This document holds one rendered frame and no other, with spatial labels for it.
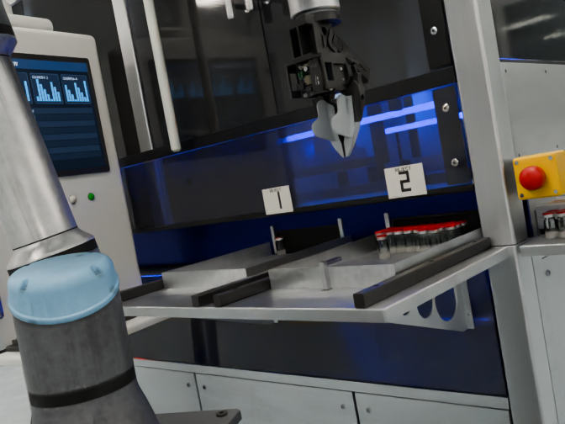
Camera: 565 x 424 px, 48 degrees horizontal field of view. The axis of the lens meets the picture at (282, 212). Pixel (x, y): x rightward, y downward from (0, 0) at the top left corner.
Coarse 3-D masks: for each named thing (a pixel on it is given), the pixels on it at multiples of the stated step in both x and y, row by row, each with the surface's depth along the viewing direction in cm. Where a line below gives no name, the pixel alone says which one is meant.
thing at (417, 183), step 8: (392, 168) 123; (400, 168) 122; (408, 168) 121; (416, 168) 120; (392, 176) 123; (400, 176) 122; (416, 176) 120; (424, 176) 119; (392, 184) 124; (408, 184) 121; (416, 184) 120; (424, 184) 119; (392, 192) 124; (400, 192) 123; (408, 192) 122; (416, 192) 120; (424, 192) 119
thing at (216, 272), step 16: (336, 240) 138; (224, 256) 148; (240, 256) 152; (256, 256) 156; (272, 256) 157; (288, 256) 126; (304, 256) 130; (176, 272) 131; (192, 272) 128; (208, 272) 125; (224, 272) 121; (240, 272) 118; (256, 272) 119; (176, 288) 132; (192, 288) 129
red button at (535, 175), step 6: (528, 168) 102; (534, 168) 102; (540, 168) 102; (522, 174) 103; (528, 174) 102; (534, 174) 102; (540, 174) 101; (522, 180) 103; (528, 180) 102; (534, 180) 102; (540, 180) 102; (522, 186) 104; (528, 186) 103; (534, 186) 102; (540, 186) 102
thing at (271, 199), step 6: (282, 186) 143; (288, 186) 142; (264, 192) 147; (270, 192) 146; (276, 192) 144; (282, 192) 143; (288, 192) 142; (264, 198) 147; (270, 198) 146; (276, 198) 145; (282, 198) 143; (288, 198) 142; (270, 204) 146; (276, 204) 145; (282, 204) 144; (288, 204) 142; (270, 210) 147; (276, 210) 145; (282, 210) 144; (288, 210) 143
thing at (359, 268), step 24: (360, 240) 130; (456, 240) 107; (288, 264) 114; (312, 264) 118; (336, 264) 124; (360, 264) 119; (384, 264) 94; (408, 264) 95; (288, 288) 108; (312, 288) 104; (336, 288) 101
